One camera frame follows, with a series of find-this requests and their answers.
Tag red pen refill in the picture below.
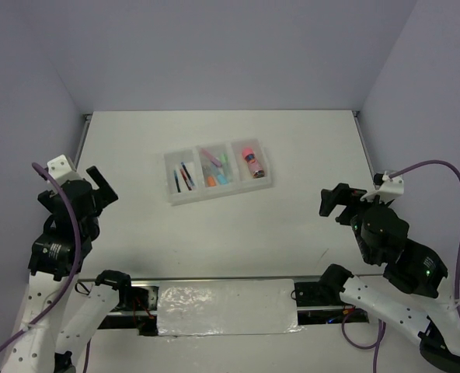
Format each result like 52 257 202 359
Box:
179 168 192 191

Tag dark blue pen refill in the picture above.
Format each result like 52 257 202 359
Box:
181 162 195 189

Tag pink capped glue bottle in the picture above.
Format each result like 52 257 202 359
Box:
241 147 266 179

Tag orange capped highlighter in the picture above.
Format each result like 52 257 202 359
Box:
202 165 216 187

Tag purple highlighter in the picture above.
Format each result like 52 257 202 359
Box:
200 148 222 168

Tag green capped highlighter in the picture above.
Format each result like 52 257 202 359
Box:
219 152 228 165

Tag blue highlighter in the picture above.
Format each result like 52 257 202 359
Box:
211 164 228 185

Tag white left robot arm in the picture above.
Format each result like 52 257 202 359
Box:
0 155 134 372

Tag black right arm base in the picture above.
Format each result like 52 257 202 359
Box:
291 281 333 307

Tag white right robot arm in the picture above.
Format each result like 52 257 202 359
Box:
291 183 460 372

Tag white three-compartment tray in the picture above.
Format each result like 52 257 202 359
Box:
162 138 273 206

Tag silver foil tape sheet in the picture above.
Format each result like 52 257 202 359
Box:
157 279 301 336

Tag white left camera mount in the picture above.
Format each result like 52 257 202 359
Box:
47 155 80 186

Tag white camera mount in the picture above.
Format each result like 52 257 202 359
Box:
47 155 80 186
361 171 404 204

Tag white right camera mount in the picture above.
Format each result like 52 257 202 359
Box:
361 171 404 204

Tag aluminium table edge rail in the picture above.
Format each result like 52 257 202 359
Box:
352 110 375 176

